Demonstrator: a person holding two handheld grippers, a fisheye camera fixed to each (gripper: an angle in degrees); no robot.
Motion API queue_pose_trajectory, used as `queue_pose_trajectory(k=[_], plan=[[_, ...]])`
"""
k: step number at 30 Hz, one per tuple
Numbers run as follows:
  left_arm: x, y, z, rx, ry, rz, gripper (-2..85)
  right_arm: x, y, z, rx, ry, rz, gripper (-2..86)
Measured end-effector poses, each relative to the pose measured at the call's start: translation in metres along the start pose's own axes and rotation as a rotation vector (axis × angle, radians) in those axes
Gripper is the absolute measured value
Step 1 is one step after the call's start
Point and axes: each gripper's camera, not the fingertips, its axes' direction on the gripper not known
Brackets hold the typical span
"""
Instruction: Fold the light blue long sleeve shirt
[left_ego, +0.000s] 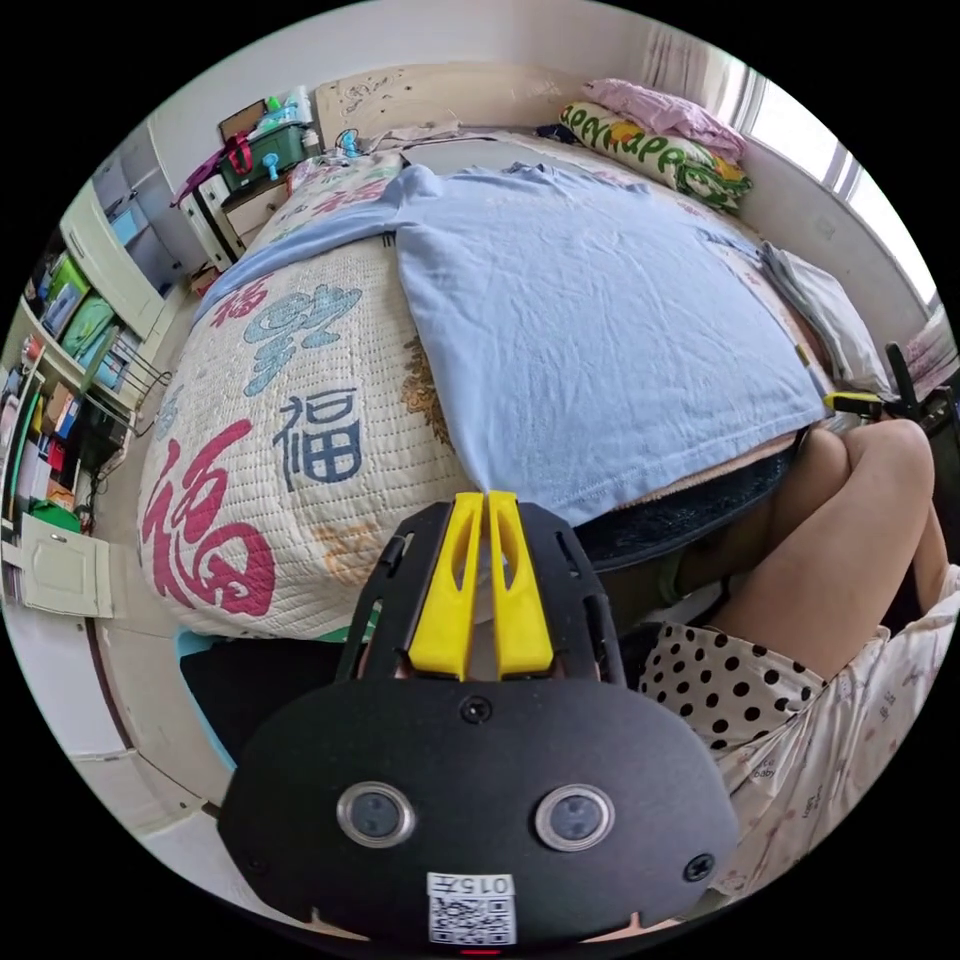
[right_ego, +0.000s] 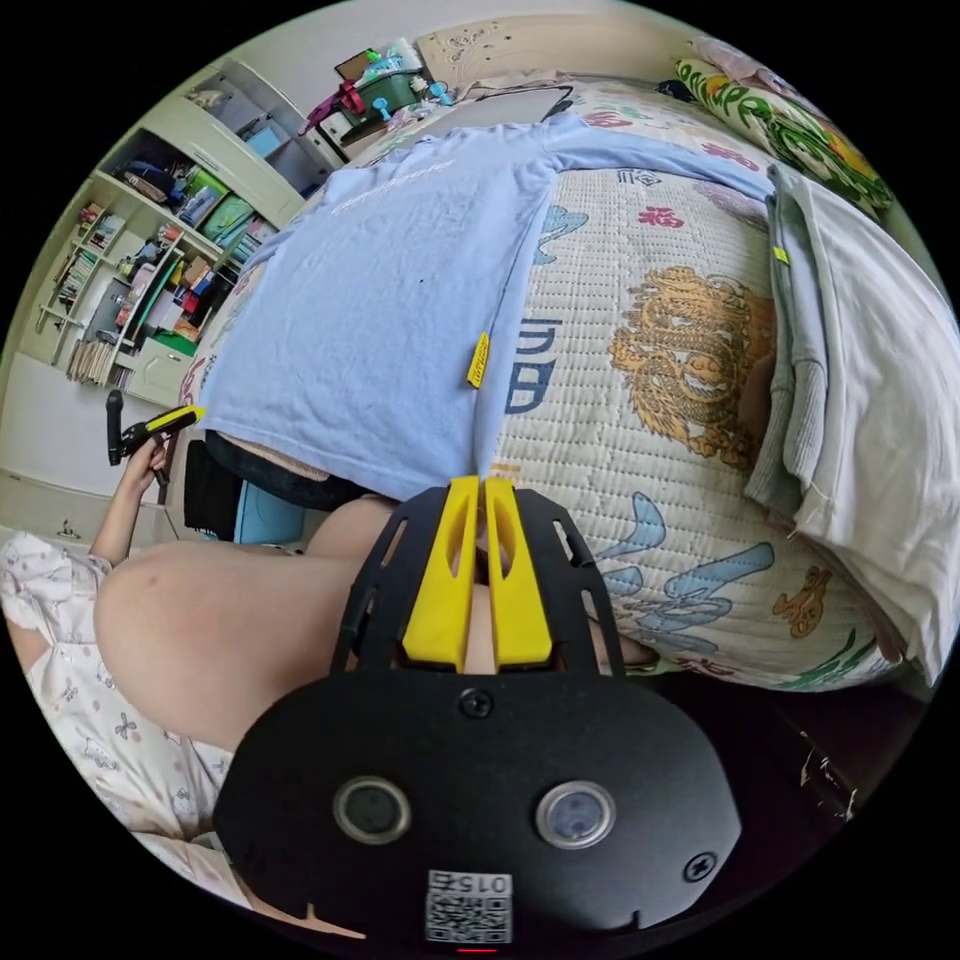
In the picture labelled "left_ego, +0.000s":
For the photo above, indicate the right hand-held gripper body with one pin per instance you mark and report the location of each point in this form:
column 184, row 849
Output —
column 926, row 412

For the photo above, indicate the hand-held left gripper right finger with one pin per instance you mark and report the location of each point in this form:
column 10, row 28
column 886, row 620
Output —
column 521, row 615

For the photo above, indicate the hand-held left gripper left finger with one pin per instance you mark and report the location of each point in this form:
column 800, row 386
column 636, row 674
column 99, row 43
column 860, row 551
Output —
column 446, row 600

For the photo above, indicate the light blue long sleeve shirt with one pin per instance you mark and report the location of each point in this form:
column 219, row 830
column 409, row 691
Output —
column 570, row 322

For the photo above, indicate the pile of clothes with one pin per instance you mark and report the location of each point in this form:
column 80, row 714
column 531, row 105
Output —
column 825, row 307

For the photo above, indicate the person's body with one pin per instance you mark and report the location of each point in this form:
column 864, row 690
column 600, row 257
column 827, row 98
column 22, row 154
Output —
column 825, row 525

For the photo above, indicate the window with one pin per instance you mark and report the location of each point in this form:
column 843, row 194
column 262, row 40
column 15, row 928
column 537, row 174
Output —
column 840, row 165

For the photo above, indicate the bed with printed quilt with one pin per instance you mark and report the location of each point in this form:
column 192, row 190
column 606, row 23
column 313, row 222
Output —
column 300, row 360

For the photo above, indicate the pillow with green print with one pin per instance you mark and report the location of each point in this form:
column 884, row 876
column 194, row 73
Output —
column 667, row 154

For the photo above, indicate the pink garment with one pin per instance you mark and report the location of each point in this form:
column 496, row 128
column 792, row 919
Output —
column 675, row 112

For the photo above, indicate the white curtain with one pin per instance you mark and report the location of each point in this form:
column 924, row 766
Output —
column 694, row 71

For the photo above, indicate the open shelf with boxes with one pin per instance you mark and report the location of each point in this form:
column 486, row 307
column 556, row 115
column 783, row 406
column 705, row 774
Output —
column 67, row 375

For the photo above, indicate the bedside table with boxes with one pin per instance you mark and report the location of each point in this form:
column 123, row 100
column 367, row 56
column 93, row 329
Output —
column 247, row 187

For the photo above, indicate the white cupboard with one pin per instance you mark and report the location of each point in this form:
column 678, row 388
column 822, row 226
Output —
column 127, row 240

